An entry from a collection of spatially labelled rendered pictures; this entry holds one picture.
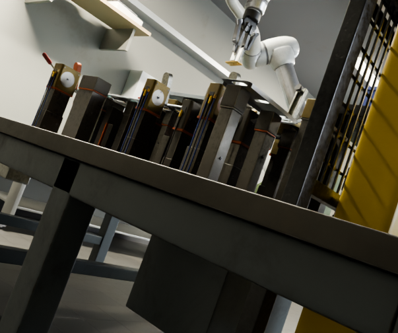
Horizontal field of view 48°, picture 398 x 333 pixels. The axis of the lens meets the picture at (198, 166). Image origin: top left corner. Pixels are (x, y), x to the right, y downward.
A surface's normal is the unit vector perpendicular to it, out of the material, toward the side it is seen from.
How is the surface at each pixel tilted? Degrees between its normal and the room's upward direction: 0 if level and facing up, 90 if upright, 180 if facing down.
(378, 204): 90
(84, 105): 90
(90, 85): 90
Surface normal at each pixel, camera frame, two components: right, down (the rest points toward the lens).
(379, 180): -0.60, -0.29
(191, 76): 0.71, 0.20
